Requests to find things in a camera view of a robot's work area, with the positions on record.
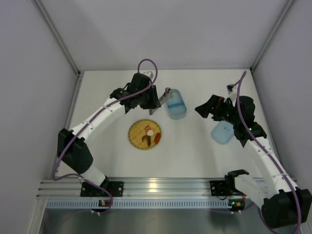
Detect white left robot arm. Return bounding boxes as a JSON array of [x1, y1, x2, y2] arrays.
[[58, 72, 161, 189]]

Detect purple cable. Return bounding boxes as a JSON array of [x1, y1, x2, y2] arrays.
[[209, 70, 303, 231], [50, 58, 159, 215]]

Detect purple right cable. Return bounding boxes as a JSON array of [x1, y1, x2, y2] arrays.
[[209, 70, 303, 231]]

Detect aluminium frame post left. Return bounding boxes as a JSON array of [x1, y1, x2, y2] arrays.
[[32, 0, 80, 76]]

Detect light blue lunch box lid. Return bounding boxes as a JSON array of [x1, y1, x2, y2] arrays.
[[211, 121, 234, 145]]

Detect aluminium frame post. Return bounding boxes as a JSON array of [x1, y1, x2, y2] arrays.
[[250, 0, 296, 74], [32, 0, 80, 76]]

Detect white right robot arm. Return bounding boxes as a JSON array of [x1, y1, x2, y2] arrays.
[[195, 95, 312, 229]]

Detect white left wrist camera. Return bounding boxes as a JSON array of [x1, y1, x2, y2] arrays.
[[143, 71, 154, 79]]

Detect metal serving tongs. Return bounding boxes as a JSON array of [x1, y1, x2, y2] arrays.
[[149, 87, 173, 116]]

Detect slotted cable duct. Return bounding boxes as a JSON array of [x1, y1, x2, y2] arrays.
[[46, 198, 243, 210]]

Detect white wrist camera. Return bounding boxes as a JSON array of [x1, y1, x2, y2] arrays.
[[227, 84, 238, 102], [143, 71, 154, 79]]

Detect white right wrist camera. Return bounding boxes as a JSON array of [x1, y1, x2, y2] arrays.
[[227, 84, 238, 102]]

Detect light blue lunch box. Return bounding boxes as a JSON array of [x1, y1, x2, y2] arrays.
[[165, 89, 187, 120]]

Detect round bamboo plate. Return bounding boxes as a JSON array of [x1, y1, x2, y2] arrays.
[[128, 119, 162, 150]]

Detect brown green vegetable piece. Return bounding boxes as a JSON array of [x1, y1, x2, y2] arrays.
[[142, 135, 151, 147]]

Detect orange fried piece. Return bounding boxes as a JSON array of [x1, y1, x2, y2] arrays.
[[154, 133, 161, 145]]

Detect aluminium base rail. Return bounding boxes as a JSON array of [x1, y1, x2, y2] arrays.
[[37, 177, 221, 199]]

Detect aluminium frame post right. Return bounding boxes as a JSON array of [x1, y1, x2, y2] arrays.
[[250, 0, 296, 74]]

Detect white round fish cake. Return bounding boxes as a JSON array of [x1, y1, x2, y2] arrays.
[[147, 130, 154, 136]]

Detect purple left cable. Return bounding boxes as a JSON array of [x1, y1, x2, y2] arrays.
[[50, 58, 159, 215]]

